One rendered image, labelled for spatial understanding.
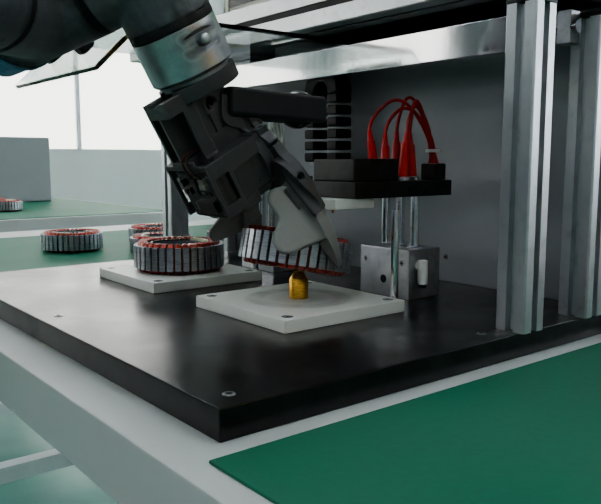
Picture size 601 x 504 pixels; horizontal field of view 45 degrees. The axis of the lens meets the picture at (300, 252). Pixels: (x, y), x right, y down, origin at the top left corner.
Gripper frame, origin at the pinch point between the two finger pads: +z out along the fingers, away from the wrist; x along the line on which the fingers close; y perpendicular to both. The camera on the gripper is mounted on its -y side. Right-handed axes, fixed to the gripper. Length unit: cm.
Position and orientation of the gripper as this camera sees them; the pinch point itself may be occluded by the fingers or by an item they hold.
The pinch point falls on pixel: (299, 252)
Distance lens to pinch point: 71.9
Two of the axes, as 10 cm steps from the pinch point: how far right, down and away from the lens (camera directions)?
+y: -6.8, 5.6, -4.7
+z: 3.8, 8.2, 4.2
